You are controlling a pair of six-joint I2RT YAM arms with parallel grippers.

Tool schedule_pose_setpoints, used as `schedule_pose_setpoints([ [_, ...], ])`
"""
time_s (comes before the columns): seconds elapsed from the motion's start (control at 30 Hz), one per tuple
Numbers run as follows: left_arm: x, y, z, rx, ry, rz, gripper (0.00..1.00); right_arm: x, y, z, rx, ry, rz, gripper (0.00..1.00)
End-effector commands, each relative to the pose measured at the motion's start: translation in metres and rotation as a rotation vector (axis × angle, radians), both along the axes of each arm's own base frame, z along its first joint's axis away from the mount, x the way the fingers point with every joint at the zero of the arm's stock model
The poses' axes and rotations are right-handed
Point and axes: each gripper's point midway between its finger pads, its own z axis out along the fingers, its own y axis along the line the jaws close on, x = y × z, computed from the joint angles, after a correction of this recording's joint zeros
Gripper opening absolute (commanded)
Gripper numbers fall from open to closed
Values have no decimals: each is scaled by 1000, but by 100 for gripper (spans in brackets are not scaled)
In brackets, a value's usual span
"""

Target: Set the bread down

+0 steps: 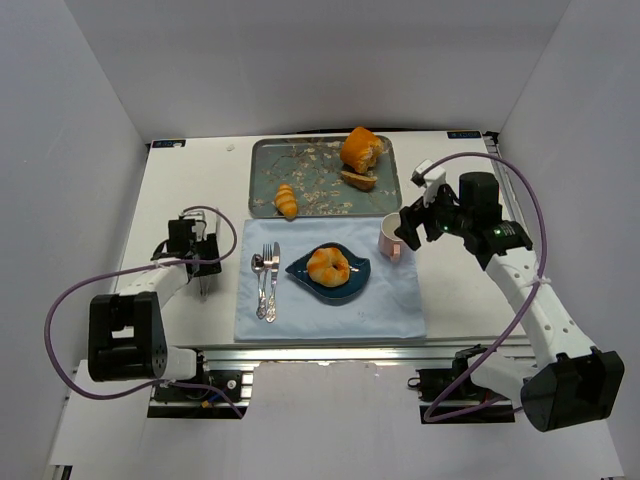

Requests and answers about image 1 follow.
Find metal serving tongs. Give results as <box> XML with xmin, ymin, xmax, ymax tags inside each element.
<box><xmin>198</xmin><ymin>217</ymin><xmax>221</xmax><ymax>298</ymax></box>

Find large orange bread loaf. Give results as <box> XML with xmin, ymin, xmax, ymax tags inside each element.
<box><xmin>340</xmin><ymin>126</ymin><xmax>384</xmax><ymax>174</ymax></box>

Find round golden bread roll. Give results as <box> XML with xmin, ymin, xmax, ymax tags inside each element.
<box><xmin>306</xmin><ymin>247</ymin><xmax>351</xmax><ymax>288</ymax></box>

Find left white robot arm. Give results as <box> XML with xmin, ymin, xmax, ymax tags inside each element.
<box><xmin>88</xmin><ymin>210</ymin><xmax>221</xmax><ymax>382</ymax></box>

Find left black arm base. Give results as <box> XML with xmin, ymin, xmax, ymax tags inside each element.
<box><xmin>147</xmin><ymin>370</ymin><xmax>253</xmax><ymax>420</ymax></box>

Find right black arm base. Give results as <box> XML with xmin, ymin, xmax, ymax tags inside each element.
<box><xmin>409</xmin><ymin>347</ymin><xmax>516</xmax><ymax>425</ymax></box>

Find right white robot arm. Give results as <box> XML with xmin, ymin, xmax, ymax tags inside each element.
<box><xmin>395</xmin><ymin>168</ymin><xmax>625</xmax><ymax>432</ymax></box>

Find brown bread slice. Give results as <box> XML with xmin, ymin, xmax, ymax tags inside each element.
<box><xmin>341</xmin><ymin>171</ymin><xmax>377</xmax><ymax>192</ymax></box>

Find pink mug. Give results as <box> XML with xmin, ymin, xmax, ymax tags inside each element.
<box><xmin>378</xmin><ymin>212</ymin><xmax>412</xmax><ymax>263</ymax></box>

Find dark blue leaf plate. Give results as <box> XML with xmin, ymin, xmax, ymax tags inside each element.
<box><xmin>285</xmin><ymin>242</ymin><xmax>371</xmax><ymax>305</ymax></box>

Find silver spoon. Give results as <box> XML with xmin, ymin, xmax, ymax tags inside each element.
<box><xmin>251</xmin><ymin>254</ymin><xmax>266</xmax><ymax>319</ymax></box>

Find light blue placemat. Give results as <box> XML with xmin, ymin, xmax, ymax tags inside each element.
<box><xmin>234</xmin><ymin>217</ymin><xmax>426</xmax><ymax>342</ymax></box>

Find right blue table label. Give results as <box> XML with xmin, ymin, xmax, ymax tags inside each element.
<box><xmin>446</xmin><ymin>130</ymin><xmax>482</xmax><ymax>140</ymax></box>

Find blue table label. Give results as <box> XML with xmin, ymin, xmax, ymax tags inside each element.
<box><xmin>151</xmin><ymin>139</ymin><xmax>186</xmax><ymax>149</ymax></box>
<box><xmin>446</xmin><ymin>130</ymin><xmax>482</xmax><ymax>140</ymax></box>

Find silver fork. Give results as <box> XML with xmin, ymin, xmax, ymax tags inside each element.
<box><xmin>261</xmin><ymin>243</ymin><xmax>273</xmax><ymax>319</ymax></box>

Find left blue table label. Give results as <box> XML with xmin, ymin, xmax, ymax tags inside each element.
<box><xmin>151</xmin><ymin>139</ymin><xmax>186</xmax><ymax>149</ymax></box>

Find floral metal tray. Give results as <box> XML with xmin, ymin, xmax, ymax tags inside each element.
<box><xmin>248</xmin><ymin>135</ymin><xmax>402</xmax><ymax>218</ymax></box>

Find small striped croissant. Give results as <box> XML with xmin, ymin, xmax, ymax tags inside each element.
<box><xmin>274</xmin><ymin>184</ymin><xmax>298</xmax><ymax>220</ymax></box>

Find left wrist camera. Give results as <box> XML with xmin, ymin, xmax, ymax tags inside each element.
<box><xmin>179</xmin><ymin>209</ymin><xmax>206</xmax><ymax>223</ymax></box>

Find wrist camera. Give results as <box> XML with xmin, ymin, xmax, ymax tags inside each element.
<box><xmin>179</xmin><ymin>209</ymin><xmax>206</xmax><ymax>223</ymax></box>
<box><xmin>411</xmin><ymin>159</ymin><xmax>446</xmax><ymax>206</ymax></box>

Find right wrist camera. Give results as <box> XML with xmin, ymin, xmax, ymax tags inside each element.
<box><xmin>411</xmin><ymin>159</ymin><xmax>446</xmax><ymax>206</ymax></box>

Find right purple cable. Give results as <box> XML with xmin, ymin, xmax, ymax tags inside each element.
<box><xmin>424</xmin><ymin>152</ymin><xmax>547</xmax><ymax>424</ymax></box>

